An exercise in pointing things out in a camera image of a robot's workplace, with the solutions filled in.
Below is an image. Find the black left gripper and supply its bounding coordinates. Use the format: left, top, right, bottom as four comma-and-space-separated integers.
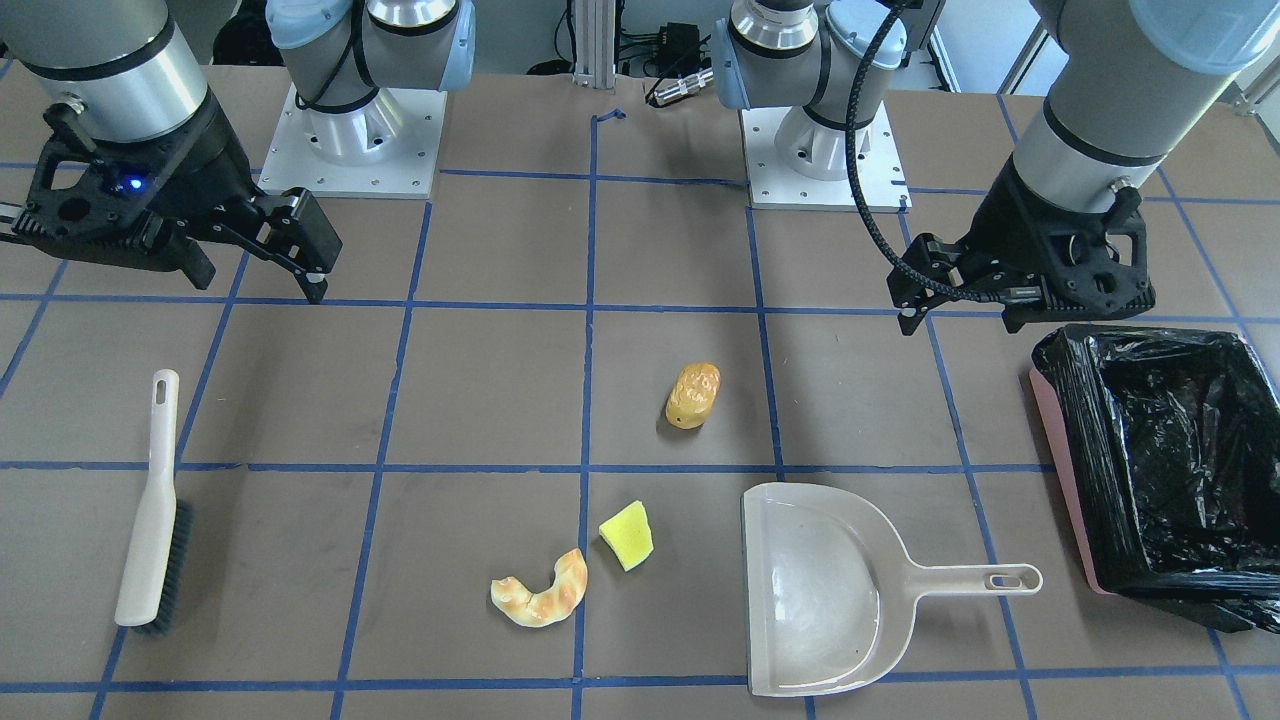
887, 161, 1156, 336

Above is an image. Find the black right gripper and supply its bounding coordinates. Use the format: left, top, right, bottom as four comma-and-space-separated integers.
14, 95, 343, 305

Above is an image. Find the brown toy bread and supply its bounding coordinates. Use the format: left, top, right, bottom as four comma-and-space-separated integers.
664, 363, 721, 430

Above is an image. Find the beige plastic dustpan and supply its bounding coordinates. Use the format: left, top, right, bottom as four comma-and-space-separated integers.
742, 482, 1043, 698

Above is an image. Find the beige hand brush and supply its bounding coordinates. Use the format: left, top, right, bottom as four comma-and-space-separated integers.
114, 368, 195, 635

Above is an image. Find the yellow sponge piece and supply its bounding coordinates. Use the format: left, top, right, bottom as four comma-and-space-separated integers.
598, 500, 654, 571

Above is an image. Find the toy croissant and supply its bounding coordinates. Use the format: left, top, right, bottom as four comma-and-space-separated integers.
489, 548, 589, 628

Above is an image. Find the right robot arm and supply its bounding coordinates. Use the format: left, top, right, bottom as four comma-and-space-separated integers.
3, 1, 476, 304

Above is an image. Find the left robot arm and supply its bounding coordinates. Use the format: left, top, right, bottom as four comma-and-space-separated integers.
710, 1, 1279, 336

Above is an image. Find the bin with black bag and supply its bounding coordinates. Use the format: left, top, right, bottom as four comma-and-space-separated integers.
1029, 324, 1279, 633

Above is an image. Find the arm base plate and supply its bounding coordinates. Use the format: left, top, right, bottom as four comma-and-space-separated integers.
259, 88, 449, 200
739, 104, 913, 213

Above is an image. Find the aluminium frame post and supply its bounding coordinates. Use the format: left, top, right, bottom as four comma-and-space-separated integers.
570, 0, 618, 94

